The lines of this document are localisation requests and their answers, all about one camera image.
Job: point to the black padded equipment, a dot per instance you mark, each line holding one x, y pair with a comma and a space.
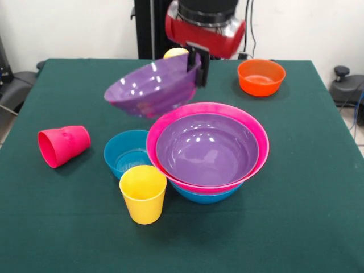
20, 85

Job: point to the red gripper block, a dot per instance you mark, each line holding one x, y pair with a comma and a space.
204, 38

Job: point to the yellow plastic cup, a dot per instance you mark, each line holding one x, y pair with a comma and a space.
175, 53
143, 203

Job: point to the purple plastic bowl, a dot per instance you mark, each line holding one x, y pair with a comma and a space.
153, 91
207, 153

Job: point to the dark device box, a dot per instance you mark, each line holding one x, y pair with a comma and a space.
4, 71

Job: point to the black round knob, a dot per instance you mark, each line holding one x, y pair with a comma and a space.
40, 65

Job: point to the dark green tablecloth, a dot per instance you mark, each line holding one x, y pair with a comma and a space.
199, 247

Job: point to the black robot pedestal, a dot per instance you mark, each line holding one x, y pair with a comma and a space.
145, 28

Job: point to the red plastic cup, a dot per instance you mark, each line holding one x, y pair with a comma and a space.
65, 143

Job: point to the black equipment base with knob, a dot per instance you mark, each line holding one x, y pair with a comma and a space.
348, 88

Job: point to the large blue plastic bowl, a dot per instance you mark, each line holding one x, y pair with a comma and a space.
204, 198

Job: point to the small orange plastic bowl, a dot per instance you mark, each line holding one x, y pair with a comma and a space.
260, 82

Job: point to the small blue plastic bowl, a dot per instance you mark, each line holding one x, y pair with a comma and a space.
125, 153

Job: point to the pink plastic bowl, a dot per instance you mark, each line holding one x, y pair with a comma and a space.
263, 148

